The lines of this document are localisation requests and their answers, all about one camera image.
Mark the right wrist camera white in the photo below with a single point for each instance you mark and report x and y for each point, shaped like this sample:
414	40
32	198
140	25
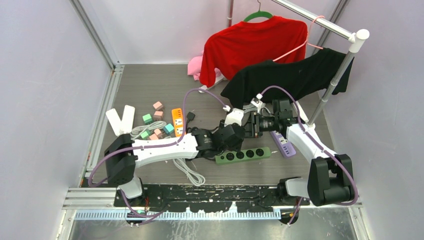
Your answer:
258	103

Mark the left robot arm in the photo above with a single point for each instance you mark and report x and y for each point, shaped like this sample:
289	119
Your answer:
124	155

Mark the green power strip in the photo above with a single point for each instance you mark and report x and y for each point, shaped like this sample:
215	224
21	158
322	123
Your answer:
252	154

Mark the small white power strip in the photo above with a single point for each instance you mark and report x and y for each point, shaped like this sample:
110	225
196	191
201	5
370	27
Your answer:
114	121

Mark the black t-shirt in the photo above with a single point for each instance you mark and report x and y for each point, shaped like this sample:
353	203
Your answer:
300	78

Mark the metal clothes rack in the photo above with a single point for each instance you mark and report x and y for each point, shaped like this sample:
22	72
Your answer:
340	81

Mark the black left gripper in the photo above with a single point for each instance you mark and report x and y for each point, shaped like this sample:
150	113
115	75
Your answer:
235	147

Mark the pink cloth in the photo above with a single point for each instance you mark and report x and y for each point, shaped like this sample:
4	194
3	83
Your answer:
194	67

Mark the red t-shirt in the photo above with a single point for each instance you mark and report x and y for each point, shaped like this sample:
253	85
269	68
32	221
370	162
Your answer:
248	43

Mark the pink hanger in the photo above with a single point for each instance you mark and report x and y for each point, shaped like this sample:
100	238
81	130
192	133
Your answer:
305	43

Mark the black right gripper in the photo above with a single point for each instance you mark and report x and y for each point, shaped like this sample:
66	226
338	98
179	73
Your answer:
252	126

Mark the purple power strip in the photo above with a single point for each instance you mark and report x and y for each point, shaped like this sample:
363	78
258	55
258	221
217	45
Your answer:
284	146

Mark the orange power strip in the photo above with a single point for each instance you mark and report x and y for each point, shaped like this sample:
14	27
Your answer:
178	121

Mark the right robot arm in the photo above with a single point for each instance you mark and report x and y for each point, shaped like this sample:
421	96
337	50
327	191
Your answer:
330	178

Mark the large white power strip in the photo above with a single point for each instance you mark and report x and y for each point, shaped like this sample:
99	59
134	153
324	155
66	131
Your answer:
126	124

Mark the green hanger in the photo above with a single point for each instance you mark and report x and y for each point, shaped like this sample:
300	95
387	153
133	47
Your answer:
258	14

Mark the pink plug purple strip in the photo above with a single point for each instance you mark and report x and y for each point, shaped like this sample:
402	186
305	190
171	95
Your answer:
159	133
158	106

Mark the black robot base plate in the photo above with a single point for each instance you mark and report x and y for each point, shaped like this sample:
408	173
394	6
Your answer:
177	198

